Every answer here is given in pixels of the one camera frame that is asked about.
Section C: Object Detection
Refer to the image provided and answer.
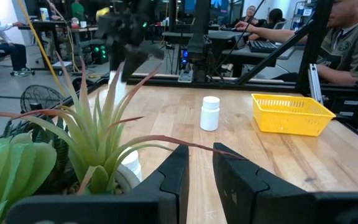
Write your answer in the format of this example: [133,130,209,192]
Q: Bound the silver aluminium extrusion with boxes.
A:
[306,63,324,105]

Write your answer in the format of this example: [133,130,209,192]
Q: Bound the black floor fan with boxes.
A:
[19,84,66,114]

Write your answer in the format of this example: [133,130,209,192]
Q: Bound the black computer keyboard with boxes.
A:
[247,39,280,55]

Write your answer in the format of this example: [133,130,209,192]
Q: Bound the computer tower green lights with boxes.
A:
[89,43,110,65]

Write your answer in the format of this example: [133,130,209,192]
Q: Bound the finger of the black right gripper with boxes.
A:
[126,41,165,60]
[121,51,150,83]

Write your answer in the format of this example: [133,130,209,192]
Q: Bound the grey office desk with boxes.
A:
[221,43,296,78]
[161,29,252,46]

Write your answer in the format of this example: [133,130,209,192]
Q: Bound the storage shelf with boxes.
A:
[290,0,317,31]

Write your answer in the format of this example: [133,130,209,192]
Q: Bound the dark green snake plant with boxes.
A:
[3,116,78,195]

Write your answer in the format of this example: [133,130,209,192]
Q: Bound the black frame upright post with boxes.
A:
[295,0,336,96]
[186,0,212,83]

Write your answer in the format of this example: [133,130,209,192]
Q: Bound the yellow plastic basket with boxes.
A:
[250,93,337,138]

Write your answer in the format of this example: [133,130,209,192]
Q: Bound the black device blue light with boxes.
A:
[178,46,190,72]

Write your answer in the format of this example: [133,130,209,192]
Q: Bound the light green succulent plant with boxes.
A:
[0,132,58,224]

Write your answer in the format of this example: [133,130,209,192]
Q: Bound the spiky green air plant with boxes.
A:
[0,51,248,195]

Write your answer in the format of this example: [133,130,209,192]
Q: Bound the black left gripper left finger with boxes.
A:
[6,144,190,224]

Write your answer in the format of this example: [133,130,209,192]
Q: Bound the black diagonal frame strut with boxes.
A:
[234,21,315,86]

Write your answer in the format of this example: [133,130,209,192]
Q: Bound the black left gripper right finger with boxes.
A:
[212,142,358,224]

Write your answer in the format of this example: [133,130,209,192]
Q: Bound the yellow hanging cable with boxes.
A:
[17,0,69,98]

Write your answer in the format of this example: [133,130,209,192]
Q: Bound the black office desk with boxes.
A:
[17,19,71,75]

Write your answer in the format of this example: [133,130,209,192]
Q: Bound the computer monitor blue screen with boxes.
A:
[183,0,230,15]

